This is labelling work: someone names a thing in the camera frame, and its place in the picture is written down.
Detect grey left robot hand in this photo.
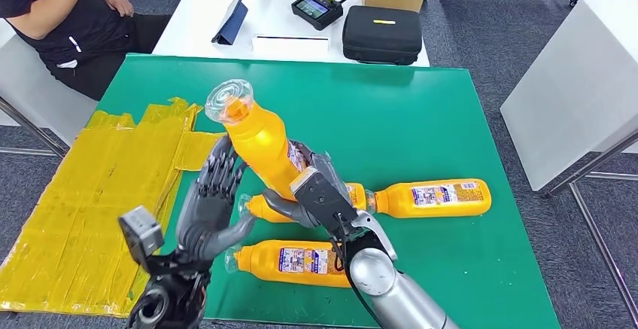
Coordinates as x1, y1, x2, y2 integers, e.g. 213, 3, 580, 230
175, 134, 258, 263

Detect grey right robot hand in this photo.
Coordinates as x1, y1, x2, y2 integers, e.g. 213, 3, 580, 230
261, 140, 360, 230

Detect orange detergent bottle clear cap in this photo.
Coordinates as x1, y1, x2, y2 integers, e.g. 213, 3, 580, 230
224, 239, 352, 289
365, 178, 493, 219
204, 78, 320, 203
237, 181, 375, 224

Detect green table mat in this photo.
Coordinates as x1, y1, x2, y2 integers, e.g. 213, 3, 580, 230
94, 53, 562, 329

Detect yellow taped plastic sheet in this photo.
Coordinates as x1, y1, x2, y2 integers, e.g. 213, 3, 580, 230
0, 97, 225, 318

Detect flat white box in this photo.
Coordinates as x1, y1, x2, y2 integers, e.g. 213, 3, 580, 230
251, 34, 331, 62

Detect white desk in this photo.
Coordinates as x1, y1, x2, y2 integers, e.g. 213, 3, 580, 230
151, 0, 431, 69

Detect tablet with blue cover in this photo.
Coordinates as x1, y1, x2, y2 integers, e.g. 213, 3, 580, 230
211, 0, 251, 47

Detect black carrying case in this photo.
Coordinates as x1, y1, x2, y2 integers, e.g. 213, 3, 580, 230
342, 5, 424, 66

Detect black remote controller with antennas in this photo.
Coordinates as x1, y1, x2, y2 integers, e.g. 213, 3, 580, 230
290, 0, 365, 32

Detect white bench metal legs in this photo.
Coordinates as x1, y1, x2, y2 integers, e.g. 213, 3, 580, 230
0, 17, 99, 158

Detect person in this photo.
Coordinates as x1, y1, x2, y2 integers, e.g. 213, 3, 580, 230
0, 0, 173, 102

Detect white table metal legs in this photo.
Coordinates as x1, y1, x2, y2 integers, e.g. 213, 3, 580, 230
500, 0, 638, 325

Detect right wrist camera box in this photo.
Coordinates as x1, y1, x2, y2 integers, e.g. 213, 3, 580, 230
290, 166, 359, 233

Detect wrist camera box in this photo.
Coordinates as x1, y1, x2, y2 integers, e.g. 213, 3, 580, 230
117, 205, 166, 273
290, 166, 359, 233

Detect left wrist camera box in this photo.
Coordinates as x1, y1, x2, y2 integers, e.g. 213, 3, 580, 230
117, 205, 166, 273

